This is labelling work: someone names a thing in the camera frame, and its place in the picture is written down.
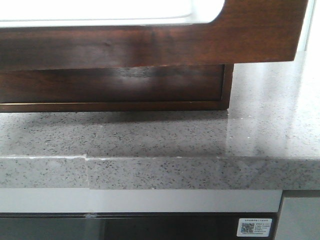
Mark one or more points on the wooden drawer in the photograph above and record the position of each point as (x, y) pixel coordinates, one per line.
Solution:
(129, 84)
(246, 31)

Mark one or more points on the dark wooden drawer cabinet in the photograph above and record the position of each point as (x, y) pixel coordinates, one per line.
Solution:
(220, 104)

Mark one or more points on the white QR code sticker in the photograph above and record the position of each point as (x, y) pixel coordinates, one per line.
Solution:
(254, 227)

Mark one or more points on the grey cabinet panel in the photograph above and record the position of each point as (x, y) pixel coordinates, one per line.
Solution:
(299, 215)

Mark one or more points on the black glass oven front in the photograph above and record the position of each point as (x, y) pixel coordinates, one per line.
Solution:
(128, 226)

